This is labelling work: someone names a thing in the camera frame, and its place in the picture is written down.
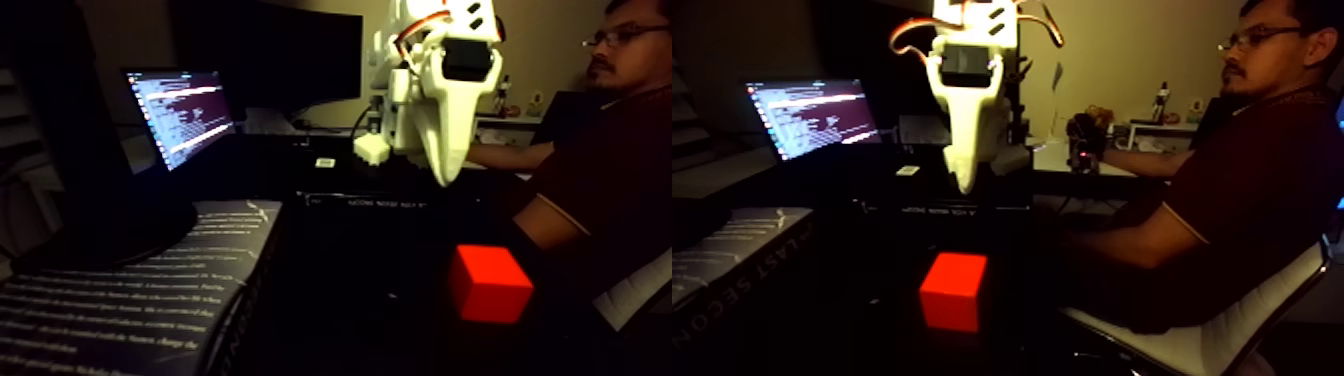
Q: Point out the small figurine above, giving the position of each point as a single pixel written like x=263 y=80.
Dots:
x=503 y=97

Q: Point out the person's hand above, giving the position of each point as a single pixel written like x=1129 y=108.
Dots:
x=1092 y=134

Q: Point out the small white desk ornament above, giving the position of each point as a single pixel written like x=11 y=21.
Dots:
x=536 y=104

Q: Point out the small white tag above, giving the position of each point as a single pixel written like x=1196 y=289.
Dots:
x=326 y=162

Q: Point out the open laptop with lit screen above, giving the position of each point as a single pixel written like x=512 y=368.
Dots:
x=178 y=116

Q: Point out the dark leader arm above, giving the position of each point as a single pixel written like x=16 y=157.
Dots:
x=1082 y=162

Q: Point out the red cube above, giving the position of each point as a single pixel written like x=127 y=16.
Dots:
x=494 y=289

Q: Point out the grey flat box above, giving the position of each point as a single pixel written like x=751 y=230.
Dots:
x=268 y=121

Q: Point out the person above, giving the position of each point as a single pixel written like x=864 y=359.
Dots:
x=620 y=158

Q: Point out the black case with mirrored lettering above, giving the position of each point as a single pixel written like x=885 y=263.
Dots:
x=362 y=200

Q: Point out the black wide monitor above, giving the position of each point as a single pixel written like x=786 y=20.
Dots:
x=284 y=52

